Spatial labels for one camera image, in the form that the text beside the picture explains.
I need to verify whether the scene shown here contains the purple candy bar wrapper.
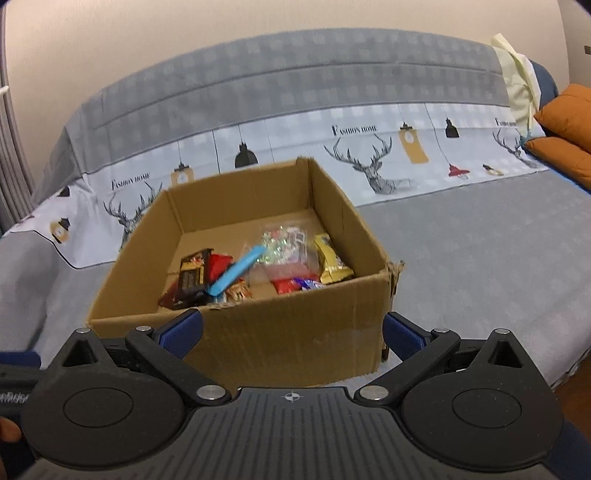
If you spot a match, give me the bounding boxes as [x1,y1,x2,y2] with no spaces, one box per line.
[294,277,325,291]

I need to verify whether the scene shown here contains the red snack stick packet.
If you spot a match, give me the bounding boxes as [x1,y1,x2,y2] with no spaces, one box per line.
[271,277,304,295]

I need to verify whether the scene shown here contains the clear bag of colourful candies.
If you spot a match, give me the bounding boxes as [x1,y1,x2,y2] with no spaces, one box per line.
[254,220,320,281]

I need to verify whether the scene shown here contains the orange cushion lower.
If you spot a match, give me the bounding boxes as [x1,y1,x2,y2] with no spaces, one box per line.
[525,137,591,191]

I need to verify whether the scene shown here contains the orange cushion upper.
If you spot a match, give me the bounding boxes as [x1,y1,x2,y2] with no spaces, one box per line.
[534,84,591,153]

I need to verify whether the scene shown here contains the brown cardboard box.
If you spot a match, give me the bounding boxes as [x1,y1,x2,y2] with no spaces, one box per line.
[87,158,404,390]

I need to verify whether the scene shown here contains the black cracker packet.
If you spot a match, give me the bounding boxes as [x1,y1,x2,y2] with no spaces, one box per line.
[158,248,212,310]

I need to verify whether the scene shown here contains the grey deer print sofa cover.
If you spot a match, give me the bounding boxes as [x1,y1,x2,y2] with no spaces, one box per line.
[1,29,590,388]

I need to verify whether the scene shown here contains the cream cloth on sofa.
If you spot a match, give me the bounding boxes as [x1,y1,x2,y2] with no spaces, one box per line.
[491,34,544,138]

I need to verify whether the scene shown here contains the yellow gold snack packet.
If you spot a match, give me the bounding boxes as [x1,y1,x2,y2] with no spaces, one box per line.
[315,233,355,285]

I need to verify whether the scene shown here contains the person's left hand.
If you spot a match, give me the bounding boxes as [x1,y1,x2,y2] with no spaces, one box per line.
[0,417,22,443]

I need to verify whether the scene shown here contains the red snack packet in box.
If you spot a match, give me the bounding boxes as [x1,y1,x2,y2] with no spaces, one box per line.
[205,252,233,286]

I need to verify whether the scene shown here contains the red yellow snack packet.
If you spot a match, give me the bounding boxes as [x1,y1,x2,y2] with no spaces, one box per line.
[216,278,252,303]

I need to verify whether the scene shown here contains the orange cushion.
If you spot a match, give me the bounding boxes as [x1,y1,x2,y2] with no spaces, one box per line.
[534,84,591,153]
[525,137,591,191]

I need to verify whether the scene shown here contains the light blue snack stick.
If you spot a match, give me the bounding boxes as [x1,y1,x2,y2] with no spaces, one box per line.
[207,245,266,297]

